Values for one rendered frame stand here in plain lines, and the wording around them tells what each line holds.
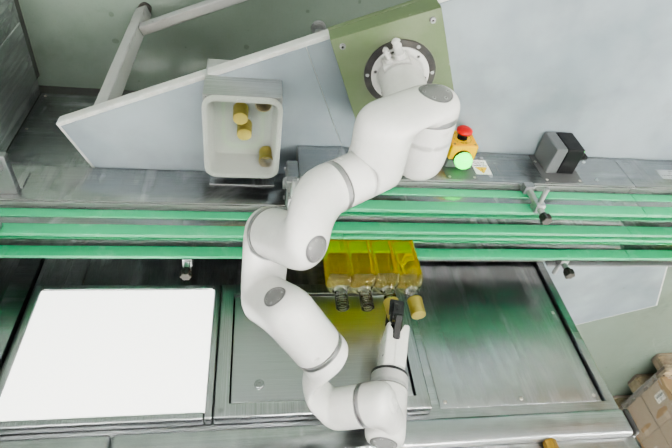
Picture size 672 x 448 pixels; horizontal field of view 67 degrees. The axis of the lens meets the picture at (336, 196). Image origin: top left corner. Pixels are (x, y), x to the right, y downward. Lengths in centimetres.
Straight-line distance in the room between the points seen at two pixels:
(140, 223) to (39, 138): 72
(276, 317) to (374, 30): 62
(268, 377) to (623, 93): 111
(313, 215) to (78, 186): 76
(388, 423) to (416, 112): 53
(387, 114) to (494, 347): 80
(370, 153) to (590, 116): 84
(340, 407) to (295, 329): 23
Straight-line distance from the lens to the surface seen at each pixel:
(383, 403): 94
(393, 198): 123
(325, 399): 98
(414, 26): 111
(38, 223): 132
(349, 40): 110
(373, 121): 78
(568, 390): 144
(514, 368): 140
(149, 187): 133
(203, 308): 130
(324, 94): 123
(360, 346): 126
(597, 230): 151
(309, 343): 81
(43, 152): 185
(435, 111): 83
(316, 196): 74
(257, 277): 86
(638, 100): 155
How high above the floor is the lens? 179
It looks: 47 degrees down
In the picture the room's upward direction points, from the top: 171 degrees clockwise
